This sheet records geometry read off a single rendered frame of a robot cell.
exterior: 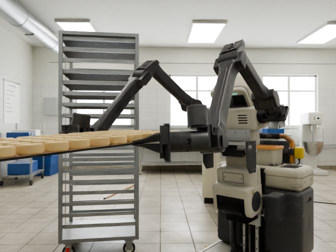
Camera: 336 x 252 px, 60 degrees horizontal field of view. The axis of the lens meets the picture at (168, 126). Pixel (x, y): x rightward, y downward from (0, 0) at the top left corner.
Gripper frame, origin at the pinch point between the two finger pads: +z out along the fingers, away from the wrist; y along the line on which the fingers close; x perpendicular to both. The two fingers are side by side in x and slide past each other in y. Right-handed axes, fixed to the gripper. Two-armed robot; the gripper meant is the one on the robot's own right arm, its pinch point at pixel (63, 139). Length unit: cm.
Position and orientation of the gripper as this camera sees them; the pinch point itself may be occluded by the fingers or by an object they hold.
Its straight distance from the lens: 109.9
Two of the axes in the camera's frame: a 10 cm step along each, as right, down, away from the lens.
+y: -0.1, -10.0, -0.1
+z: 0.6, 0.1, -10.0
